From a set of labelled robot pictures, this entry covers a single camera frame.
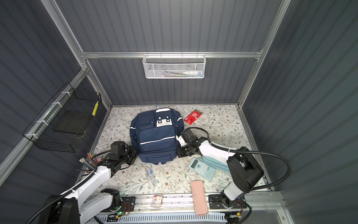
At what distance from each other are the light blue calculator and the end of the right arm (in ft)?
0.41

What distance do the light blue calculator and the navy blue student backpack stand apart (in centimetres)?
13

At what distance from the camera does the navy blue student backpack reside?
0.86 meters

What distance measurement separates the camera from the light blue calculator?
0.83 meters

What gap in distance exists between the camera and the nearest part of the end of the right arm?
0.65 meters
